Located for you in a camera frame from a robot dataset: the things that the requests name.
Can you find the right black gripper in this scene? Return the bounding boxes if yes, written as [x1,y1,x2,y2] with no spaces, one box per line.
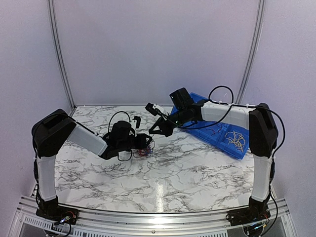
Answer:
[149,108,188,137]

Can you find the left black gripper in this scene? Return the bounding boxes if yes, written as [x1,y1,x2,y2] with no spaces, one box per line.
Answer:
[118,133,152,152]

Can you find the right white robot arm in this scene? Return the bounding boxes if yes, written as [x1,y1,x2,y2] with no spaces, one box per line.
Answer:
[145,87,278,221]

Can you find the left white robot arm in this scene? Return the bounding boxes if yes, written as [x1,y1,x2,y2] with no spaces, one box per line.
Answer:
[31,109,152,220]

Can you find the blue three-compartment bin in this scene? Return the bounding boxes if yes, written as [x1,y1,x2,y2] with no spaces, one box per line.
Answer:
[183,102,249,159]

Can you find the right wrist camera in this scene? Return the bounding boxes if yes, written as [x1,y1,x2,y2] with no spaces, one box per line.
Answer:
[145,103,169,116]

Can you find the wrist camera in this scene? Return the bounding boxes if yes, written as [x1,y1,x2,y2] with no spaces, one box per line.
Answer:
[145,103,169,116]
[131,116,141,129]

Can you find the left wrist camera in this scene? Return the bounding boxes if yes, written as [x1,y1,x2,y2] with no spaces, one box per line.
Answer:
[131,116,141,129]

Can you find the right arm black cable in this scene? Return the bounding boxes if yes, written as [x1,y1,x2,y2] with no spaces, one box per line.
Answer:
[158,85,286,224]

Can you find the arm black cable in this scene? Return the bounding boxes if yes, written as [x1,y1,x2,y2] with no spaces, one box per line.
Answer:
[32,111,134,161]
[158,85,286,224]

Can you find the yellow wires in bin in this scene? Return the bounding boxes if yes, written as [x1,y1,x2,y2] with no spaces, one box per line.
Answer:
[226,130,246,152]

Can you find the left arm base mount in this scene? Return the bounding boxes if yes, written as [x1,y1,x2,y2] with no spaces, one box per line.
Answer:
[36,201,79,225]

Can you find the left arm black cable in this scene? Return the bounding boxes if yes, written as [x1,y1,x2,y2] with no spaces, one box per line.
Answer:
[32,111,134,161]

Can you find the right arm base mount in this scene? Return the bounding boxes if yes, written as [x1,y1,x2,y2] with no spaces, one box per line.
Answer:
[226,207,271,226]

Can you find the aluminium front rail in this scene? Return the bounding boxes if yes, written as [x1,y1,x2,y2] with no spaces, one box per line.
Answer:
[14,197,291,237]

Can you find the right aluminium frame post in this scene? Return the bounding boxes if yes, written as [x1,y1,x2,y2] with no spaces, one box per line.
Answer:
[235,0,266,104]

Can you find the aluminium frame post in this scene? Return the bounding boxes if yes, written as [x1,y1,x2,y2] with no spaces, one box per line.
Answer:
[47,0,76,110]
[235,0,266,104]

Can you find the left aluminium frame post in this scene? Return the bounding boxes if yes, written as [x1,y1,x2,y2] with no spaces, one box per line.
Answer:
[47,0,76,110]

